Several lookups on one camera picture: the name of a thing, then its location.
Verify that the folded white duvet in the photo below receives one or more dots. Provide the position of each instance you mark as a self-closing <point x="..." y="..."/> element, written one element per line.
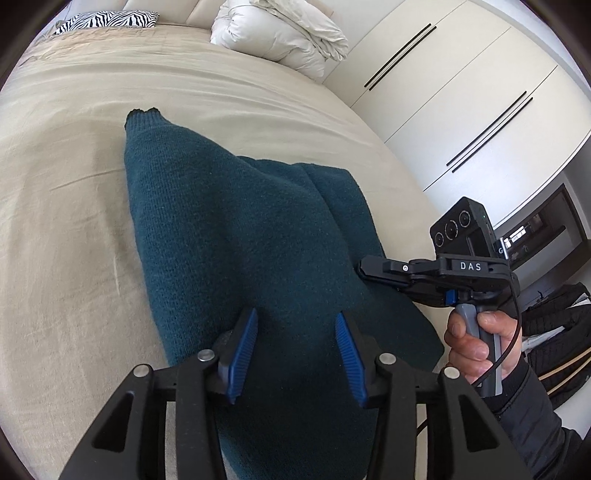
<point x="295" y="34"/>

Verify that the beige padded headboard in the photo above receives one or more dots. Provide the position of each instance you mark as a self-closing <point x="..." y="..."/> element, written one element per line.
<point x="199" y="14"/>

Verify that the zebra print pillow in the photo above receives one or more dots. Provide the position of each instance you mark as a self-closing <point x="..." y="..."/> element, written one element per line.
<point x="108" y="19"/>

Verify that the bed with beige sheet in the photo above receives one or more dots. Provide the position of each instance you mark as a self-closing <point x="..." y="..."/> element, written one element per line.
<point x="74" y="311"/>

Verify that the black backpack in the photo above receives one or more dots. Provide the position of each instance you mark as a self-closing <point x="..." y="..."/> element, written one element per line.
<point x="556" y="341"/>

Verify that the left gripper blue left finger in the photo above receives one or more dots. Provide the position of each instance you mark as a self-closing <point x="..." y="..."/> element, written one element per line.
<point x="233" y="352"/>

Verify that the dark teal knit sweater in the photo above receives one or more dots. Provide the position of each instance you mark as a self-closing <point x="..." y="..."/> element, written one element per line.
<point x="216" y="233"/>

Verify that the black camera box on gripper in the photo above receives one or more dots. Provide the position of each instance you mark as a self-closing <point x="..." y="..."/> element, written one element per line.
<point x="465" y="229"/>

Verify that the white wardrobe with black handles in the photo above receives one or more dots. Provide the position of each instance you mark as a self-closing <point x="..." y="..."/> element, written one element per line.
<point x="470" y="104"/>

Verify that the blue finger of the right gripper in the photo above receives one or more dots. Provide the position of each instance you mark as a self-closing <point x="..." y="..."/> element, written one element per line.
<point x="385" y="270"/>

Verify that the black sleeved right forearm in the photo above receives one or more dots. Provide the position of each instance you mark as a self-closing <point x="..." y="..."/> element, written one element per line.
<point x="525" y="412"/>

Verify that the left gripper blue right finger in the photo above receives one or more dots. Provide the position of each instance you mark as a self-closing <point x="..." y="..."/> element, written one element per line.
<point x="359" y="353"/>

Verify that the person's right hand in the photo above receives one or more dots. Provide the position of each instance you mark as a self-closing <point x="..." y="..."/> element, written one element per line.
<point x="470" y="355"/>

